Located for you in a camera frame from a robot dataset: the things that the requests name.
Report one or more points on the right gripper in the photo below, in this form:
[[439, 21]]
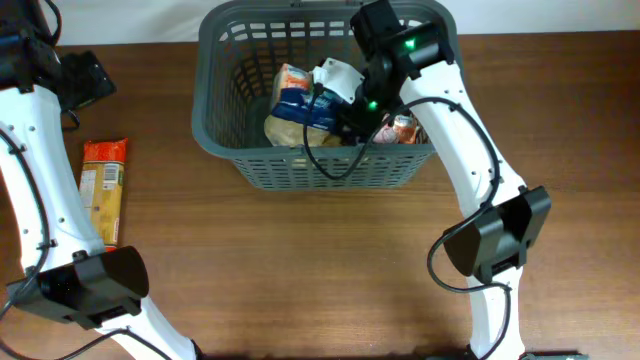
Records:
[[362, 122]]

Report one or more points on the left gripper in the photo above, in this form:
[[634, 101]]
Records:
[[93, 78]]

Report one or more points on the tissue multipack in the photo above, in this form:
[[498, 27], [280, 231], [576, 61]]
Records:
[[292, 95]]

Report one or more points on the beige plastic bag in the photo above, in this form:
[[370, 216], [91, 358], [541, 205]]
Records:
[[282, 132]]

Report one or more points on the orange spaghetti packet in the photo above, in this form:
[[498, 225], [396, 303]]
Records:
[[101, 187]]

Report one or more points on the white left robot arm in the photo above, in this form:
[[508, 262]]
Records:
[[70, 274]]

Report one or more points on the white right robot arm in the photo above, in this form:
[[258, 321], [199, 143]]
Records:
[[415, 70]]

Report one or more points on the grey plastic basket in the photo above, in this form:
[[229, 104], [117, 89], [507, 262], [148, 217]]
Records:
[[242, 46]]

